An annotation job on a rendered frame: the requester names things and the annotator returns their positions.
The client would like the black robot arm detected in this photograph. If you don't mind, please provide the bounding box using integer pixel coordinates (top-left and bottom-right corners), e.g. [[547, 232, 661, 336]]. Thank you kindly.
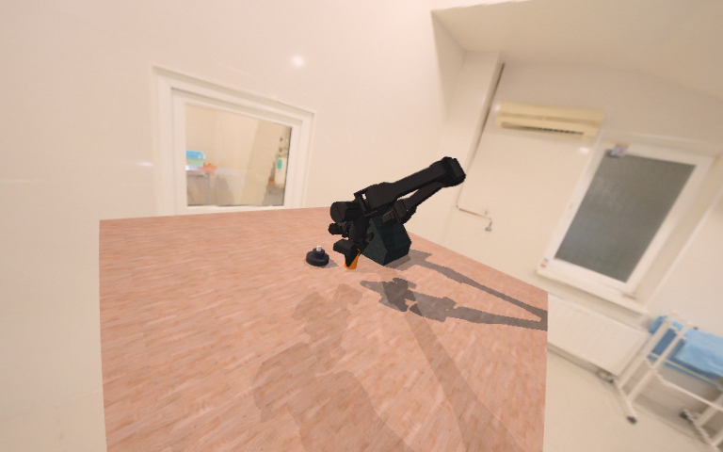
[[328, 156, 466, 238]]

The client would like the orange knob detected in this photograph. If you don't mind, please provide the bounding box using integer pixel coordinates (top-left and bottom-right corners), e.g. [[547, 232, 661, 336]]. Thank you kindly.
[[344, 253, 360, 269]]

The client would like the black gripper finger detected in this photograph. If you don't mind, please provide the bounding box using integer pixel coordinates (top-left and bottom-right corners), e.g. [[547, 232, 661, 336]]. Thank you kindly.
[[345, 250, 360, 267], [358, 241, 369, 256]]

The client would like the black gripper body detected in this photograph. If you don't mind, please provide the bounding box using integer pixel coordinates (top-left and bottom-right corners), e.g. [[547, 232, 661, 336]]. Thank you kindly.
[[333, 220, 374, 257]]

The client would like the dark grey round pedestal with silver shaft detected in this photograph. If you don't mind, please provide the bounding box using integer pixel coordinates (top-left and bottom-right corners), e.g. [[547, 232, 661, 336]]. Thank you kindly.
[[306, 246, 329, 266]]

